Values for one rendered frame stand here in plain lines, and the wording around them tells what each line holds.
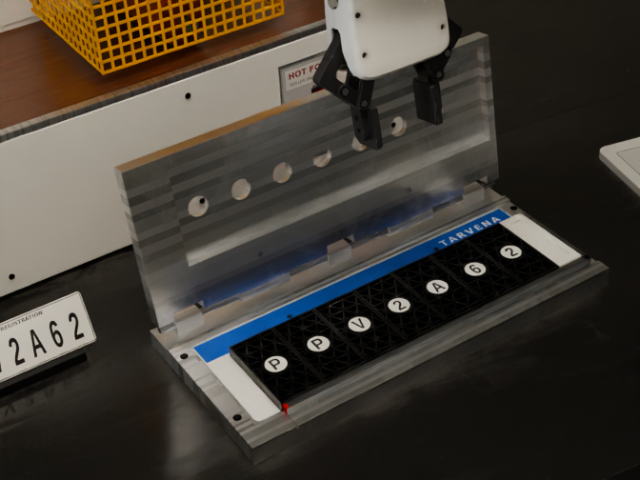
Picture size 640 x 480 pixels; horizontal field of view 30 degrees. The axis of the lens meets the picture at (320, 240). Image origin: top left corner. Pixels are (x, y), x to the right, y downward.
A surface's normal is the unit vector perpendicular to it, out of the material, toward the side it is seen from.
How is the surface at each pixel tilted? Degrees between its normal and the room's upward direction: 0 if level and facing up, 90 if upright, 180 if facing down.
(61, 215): 90
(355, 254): 0
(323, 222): 81
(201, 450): 0
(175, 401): 0
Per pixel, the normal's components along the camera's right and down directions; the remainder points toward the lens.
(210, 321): -0.05, -0.80
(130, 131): 0.55, 0.48
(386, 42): 0.51, 0.29
